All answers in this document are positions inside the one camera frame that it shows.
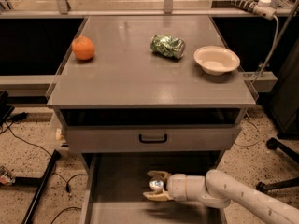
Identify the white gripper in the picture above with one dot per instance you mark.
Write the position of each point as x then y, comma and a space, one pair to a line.
177, 187

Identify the silver redbull can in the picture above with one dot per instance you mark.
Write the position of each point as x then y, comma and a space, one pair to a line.
156, 184

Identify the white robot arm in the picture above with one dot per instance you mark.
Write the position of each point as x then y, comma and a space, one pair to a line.
217, 189

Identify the open grey middle drawer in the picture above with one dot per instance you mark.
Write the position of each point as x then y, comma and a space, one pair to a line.
116, 184

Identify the grey top drawer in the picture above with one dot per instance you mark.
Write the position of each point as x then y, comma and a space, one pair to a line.
98, 140

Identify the grey drawer cabinet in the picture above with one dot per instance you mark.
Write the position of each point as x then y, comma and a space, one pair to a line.
127, 85

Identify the crushed green soda can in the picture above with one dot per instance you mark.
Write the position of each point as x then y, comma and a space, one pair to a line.
168, 46

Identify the black floor stand bar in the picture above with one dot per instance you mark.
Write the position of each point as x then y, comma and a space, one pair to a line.
39, 183

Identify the white paper bowl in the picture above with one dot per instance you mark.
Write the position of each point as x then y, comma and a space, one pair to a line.
216, 60

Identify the orange fruit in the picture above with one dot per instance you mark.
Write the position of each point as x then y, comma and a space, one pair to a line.
83, 48

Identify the white power strip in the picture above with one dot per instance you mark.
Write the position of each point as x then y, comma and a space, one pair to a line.
261, 8

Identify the black drawer handle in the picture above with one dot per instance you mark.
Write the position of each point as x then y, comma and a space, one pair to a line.
152, 139

